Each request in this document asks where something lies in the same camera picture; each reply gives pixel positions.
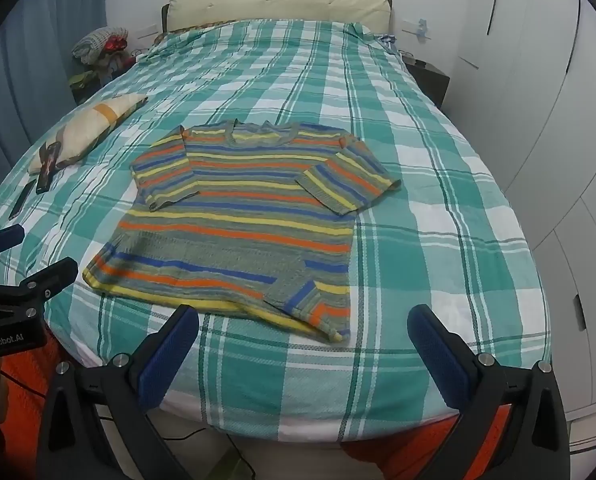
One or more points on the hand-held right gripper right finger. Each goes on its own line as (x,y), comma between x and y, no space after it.
(440,360)

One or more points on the blue curtain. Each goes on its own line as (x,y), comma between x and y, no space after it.
(18,85)

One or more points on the green plaid bed sheet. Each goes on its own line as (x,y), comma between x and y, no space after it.
(403,260)

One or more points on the cream padded headboard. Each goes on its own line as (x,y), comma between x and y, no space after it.
(278,5)

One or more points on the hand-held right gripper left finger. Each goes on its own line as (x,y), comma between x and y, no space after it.
(170,355)

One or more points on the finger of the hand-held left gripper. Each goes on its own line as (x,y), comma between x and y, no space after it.
(48,275)
(5,237)

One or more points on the striped knitted sweater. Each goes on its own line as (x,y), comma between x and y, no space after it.
(238,210)

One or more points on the patterned cream pillow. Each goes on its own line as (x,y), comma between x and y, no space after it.
(88,122)

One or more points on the pile of clothes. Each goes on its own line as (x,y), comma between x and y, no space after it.
(95,42)

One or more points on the white wardrobe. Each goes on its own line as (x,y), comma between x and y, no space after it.
(528,85)

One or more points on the orange knitted cloth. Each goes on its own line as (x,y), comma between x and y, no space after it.
(28,385)

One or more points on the wall socket with blue plug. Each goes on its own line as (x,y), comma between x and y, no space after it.
(419,27)

